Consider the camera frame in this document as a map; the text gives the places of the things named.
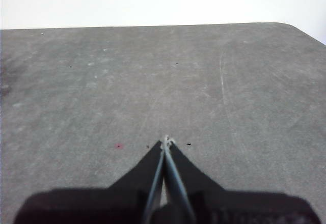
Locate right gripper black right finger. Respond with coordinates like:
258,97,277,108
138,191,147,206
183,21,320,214
152,139,320,224

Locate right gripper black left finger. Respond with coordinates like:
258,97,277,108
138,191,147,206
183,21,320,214
14,139,166,224

